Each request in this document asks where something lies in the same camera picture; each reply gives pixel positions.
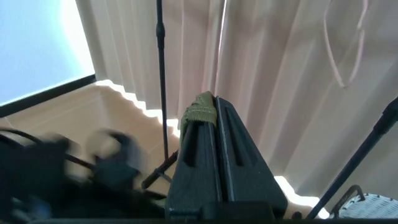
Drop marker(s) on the green long-sleeved shirt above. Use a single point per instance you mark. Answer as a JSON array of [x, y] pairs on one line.
[[200, 109]]

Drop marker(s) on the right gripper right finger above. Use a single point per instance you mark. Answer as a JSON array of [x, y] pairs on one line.
[[248, 180]]

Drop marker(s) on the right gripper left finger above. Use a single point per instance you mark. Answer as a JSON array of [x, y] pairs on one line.
[[194, 180]]

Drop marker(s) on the white laundry basket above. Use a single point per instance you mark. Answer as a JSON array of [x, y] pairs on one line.
[[370, 207]]

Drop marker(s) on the beige curtain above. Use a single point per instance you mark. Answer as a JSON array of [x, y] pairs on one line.
[[264, 62]]

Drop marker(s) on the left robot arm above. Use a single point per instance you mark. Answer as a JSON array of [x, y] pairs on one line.
[[31, 174]]

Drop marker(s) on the black clothes rack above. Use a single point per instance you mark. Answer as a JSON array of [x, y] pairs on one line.
[[160, 62]]

